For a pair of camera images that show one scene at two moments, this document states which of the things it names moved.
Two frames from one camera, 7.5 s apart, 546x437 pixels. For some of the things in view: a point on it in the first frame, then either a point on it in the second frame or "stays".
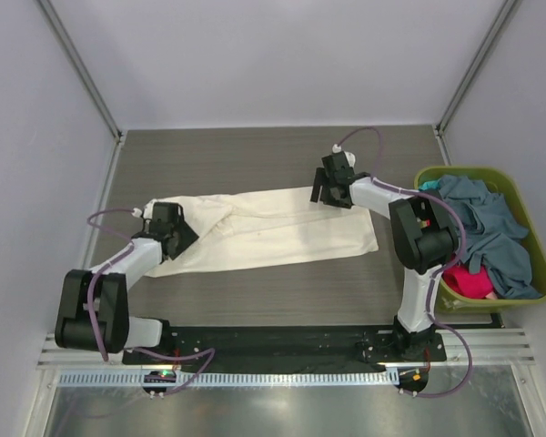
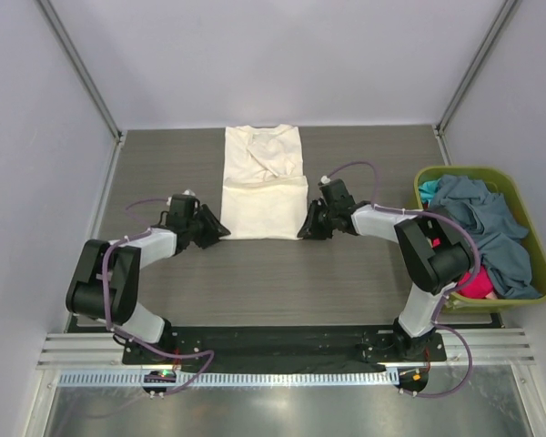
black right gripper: x=322 y=180 to x=310 y=230
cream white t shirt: x=247 y=228 to x=264 y=190
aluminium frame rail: x=503 y=346 stays
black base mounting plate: x=288 y=346 stays
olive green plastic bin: x=540 y=267 stays
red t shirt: x=467 y=285 stays
